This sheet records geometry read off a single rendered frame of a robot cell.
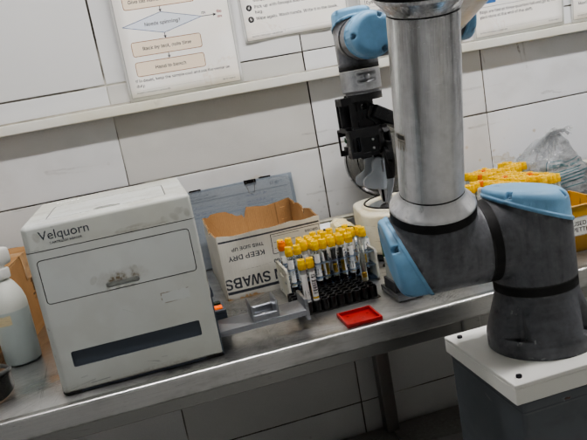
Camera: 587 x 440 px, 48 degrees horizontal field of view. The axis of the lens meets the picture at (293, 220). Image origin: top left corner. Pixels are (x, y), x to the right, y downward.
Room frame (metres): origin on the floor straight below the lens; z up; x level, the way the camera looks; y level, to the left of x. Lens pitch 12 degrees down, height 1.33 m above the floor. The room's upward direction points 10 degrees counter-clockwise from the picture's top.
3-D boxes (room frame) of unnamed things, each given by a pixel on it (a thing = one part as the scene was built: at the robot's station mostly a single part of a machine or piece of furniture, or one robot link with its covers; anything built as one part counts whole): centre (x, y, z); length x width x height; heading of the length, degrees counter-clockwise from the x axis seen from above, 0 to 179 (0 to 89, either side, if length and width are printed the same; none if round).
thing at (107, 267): (1.21, 0.32, 1.03); 0.31 x 0.27 x 0.30; 102
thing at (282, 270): (1.38, -0.05, 0.91); 0.20 x 0.10 x 0.07; 102
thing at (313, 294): (1.28, -0.05, 0.93); 0.17 x 0.09 x 0.11; 103
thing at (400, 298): (1.25, -0.19, 0.89); 0.09 x 0.05 x 0.04; 12
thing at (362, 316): (1.16, -0.09, 0.88); 0.07 x 0.07 x 0.01; 12
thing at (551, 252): (0.89, -0.32, 1.07); 0.13 x 0.12 x 0.14; 93
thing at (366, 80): (1.24, -0.17, 1.30); 0.08 x 0.08 x 0.05
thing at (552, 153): (1.85, -0.74, 0.97); 0.26 x 0.17 x 0.19; 118
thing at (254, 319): (1.16, 0.11, 0.92); 0.21 x 0.07 x 0.05; 102
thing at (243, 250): (1.56, 0.09, 0.95); 0.29 x 0.25 x 0.15; 12
